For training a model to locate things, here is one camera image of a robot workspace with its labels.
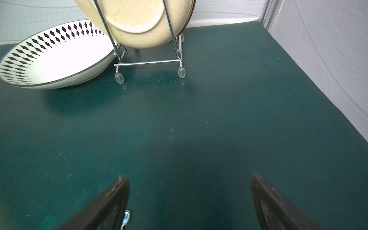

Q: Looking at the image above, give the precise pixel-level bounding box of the chrome wire plate stand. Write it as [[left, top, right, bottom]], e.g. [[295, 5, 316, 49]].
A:
[[94, 0, 186, 84]]

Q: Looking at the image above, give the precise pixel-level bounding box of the cream speckled plate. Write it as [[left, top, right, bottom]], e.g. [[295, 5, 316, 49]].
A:
[[76, 0, 195, 49]]

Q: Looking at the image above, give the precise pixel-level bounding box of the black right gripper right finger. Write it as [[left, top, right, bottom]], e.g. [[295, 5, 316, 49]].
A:
[[251, 174, 325, 230]]

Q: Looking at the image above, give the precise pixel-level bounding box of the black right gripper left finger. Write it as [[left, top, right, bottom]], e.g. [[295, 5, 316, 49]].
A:
[[59, 176, 131, 230]]

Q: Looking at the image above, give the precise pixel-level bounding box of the white bowl diamond pattern rim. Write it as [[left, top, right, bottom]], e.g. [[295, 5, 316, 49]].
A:
[[1, 20, 116, 89]]

